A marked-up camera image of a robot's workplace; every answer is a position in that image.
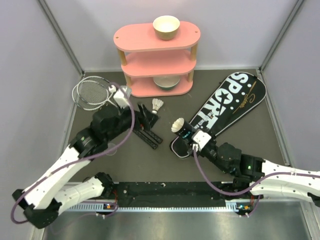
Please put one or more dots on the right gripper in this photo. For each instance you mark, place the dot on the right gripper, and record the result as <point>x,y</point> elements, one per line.
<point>202,151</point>

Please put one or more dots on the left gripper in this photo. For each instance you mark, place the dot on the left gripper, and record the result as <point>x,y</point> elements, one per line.
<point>144,119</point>

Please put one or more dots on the white shuttlecock top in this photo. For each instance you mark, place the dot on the white shuttlecock top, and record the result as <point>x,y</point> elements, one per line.
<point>156,105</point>

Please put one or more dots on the black shuttlecock tube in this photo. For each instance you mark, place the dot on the black shuttlecock tube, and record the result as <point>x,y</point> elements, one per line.
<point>184,130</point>

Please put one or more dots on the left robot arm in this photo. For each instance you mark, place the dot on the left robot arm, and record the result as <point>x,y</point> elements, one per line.
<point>46,199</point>

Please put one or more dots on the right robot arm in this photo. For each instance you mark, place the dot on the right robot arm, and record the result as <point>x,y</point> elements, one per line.
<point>255,175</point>

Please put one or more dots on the badminton racket upper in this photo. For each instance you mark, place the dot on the badminton racket upper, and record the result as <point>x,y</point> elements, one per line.
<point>100,87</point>

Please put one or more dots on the badminton racket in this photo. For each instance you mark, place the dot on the badminton racket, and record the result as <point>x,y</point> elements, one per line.
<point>85,100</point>
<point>100,87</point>

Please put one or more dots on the badminton racket lower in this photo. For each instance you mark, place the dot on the badminton racket lower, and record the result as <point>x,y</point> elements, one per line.
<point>85,100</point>

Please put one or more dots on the green bowl on bottom shelf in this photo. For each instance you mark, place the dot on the green bowl on bottom shelf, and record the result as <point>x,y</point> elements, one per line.
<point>166,83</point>

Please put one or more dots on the pink three-tier shelf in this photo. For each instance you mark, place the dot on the pink three-tier shelf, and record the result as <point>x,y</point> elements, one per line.
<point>144,56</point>

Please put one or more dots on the black racket bag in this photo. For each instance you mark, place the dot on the black racket bag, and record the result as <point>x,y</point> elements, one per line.
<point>237,95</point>

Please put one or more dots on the cream bowl on top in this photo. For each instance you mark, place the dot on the cream bowl on top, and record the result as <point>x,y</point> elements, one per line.
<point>166,27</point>

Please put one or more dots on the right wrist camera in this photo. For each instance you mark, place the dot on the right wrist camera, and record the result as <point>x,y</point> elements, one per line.
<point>200,139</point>

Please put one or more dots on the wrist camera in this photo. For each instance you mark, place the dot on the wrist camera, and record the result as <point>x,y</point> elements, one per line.
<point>200,139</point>
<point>120,97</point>

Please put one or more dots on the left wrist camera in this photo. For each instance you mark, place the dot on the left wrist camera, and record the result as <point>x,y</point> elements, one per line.
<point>120,97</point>

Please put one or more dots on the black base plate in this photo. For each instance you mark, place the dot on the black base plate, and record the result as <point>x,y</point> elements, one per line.
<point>168,194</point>

